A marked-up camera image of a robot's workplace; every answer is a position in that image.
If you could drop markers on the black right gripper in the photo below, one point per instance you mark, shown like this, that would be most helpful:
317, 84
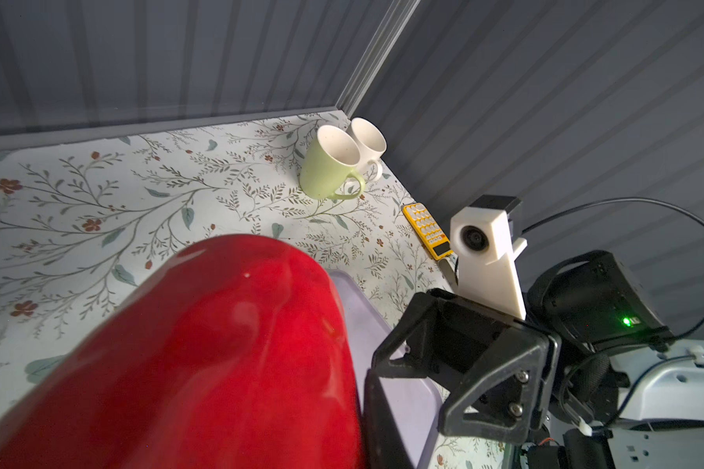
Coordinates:
591, 301

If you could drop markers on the red mug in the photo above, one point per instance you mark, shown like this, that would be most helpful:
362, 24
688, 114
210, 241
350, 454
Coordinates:
234, 354

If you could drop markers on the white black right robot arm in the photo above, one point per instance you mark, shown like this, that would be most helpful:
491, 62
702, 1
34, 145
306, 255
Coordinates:
666, 387

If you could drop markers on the light green mug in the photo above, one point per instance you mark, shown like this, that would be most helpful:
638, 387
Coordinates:
330, 160

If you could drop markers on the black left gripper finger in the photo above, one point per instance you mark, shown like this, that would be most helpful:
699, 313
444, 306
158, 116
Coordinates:
383, 444

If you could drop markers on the yellow calculator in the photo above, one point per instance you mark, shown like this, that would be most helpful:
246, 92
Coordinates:
428, 231

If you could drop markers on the white mug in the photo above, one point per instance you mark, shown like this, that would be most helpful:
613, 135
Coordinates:
371, 145

